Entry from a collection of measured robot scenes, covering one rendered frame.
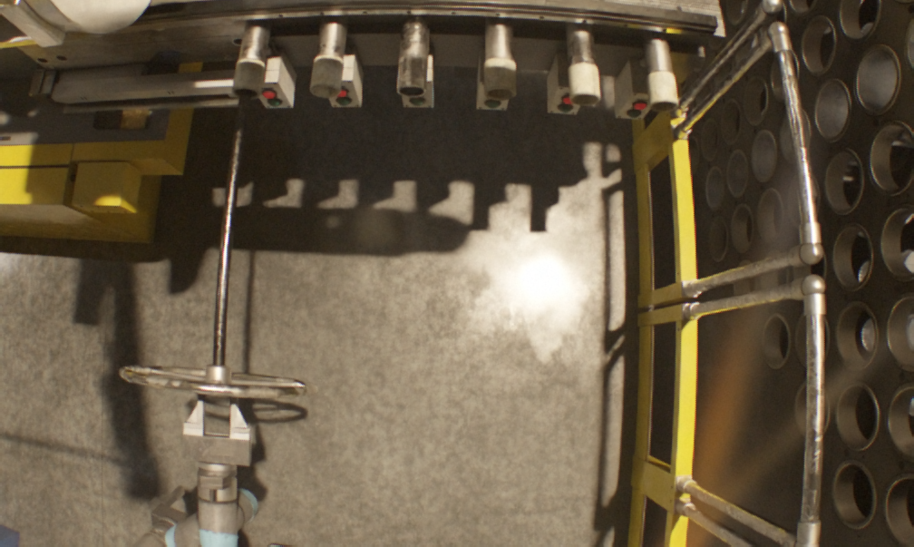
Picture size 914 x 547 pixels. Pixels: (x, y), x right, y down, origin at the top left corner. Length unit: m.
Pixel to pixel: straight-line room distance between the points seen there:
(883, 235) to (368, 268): 1.77
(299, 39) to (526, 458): 1.43
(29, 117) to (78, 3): 1.17
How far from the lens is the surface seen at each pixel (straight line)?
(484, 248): 1.94
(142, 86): 1.59
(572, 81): 1.18
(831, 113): 2.57
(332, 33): 1.22
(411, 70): 1.15
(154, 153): 1.60
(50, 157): 1.81
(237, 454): 1.13
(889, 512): 2.23
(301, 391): 1.02
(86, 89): 1.70
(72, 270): 2.40
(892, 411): 2.17
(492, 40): 1.19
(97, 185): 1.67
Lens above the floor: 1.91
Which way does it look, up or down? 78 degrees down
